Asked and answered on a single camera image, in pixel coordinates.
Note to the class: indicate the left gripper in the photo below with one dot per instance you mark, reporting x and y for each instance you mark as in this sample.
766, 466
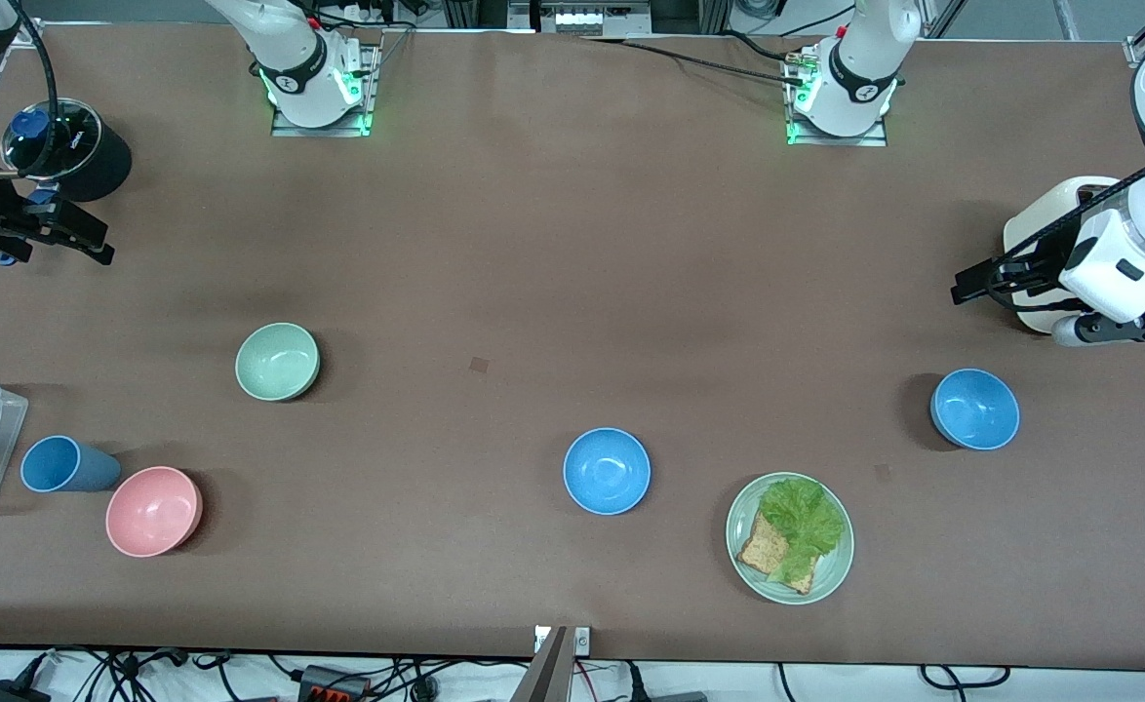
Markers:
1043, 261

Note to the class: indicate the blue bowl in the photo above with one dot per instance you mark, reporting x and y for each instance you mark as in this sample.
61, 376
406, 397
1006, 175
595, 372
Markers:
607, 471
974, 409

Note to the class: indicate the light green bowl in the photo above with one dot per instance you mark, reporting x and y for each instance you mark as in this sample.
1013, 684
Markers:
277, 361

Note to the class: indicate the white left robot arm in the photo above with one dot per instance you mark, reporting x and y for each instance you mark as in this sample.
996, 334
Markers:
865, 58

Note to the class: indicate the pink bowl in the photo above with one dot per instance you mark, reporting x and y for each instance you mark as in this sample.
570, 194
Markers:
153, 511

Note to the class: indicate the glass lid blue knob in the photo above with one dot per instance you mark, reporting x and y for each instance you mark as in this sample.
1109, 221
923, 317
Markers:
70, 136

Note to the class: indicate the blue cup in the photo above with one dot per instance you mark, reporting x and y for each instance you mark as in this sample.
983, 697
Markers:
60, 464

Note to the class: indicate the green lettuce leaf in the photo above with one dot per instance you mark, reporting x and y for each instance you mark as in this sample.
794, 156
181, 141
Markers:
805, 522

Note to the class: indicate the light green plate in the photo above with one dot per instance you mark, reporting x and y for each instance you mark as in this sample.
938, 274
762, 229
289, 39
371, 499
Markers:
826, 575

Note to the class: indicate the brown bread slice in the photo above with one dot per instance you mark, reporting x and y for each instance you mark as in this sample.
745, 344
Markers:
766, 556

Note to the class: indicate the black power adapter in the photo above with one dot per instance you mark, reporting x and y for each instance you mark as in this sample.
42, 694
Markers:
7, 693

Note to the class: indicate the white power strip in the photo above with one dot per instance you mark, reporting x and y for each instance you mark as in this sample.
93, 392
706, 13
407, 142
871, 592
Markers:
592, 18

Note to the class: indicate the red black connector block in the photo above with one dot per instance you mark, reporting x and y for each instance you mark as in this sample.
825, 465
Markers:
334, 684

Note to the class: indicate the grey metal pole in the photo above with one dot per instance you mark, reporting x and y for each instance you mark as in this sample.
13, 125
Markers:
541, 673

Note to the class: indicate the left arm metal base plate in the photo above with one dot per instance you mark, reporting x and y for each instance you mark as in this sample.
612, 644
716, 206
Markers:
880, 132

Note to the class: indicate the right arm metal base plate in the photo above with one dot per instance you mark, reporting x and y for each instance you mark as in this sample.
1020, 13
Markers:
370, 88

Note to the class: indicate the small metal edge bracket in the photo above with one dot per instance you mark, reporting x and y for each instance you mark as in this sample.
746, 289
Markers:
580, 640

